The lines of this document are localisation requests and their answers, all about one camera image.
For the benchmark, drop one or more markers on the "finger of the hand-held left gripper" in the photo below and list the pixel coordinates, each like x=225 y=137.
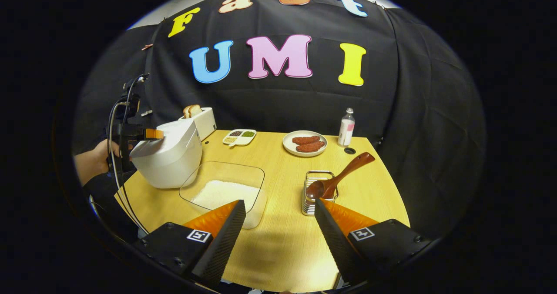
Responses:
x=152 y=134

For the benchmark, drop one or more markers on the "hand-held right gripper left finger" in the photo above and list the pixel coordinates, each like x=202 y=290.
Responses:
x=226 y=237

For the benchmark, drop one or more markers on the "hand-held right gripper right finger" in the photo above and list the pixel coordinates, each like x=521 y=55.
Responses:
x=333 y=242

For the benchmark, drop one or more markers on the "white rice cooker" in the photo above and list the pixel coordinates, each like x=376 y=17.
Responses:
x=174 y=163

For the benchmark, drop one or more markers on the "white rice heap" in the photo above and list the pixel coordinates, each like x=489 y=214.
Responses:
x=217 y=194

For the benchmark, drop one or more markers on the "brown wooden spoon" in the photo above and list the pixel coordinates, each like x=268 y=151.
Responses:
x=352 y=165

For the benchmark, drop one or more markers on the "white clip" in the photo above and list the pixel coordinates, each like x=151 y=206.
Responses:
x=146 y=112

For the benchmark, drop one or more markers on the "toasted bread slice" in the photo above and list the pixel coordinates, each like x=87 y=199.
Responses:
x=187 y=111
x=196 y=109

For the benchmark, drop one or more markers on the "white toaster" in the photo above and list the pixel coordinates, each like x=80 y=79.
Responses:
x=206 y=122

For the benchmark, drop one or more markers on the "clear plastic container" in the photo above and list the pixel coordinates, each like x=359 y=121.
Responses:
x=226 y=170

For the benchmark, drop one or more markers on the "wooden clothespin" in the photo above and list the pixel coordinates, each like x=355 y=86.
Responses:
x=147 y=47

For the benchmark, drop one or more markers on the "white divided bean dish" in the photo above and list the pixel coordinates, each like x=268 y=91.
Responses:
x=239 y=141

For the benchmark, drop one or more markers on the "black table grommet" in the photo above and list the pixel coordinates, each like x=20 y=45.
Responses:
x=350 y=151

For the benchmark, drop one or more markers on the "red meat piece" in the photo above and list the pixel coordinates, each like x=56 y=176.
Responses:
x=311 y=147
x=306 y=139

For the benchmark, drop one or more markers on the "white round plate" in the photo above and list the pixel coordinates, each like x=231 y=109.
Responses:
x=289 y=148

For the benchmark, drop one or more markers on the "small pink label bottle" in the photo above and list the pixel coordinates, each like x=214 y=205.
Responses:
x=346 y=131

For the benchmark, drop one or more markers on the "black backdrop cloth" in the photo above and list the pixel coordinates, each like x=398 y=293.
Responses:
x=413 y=111

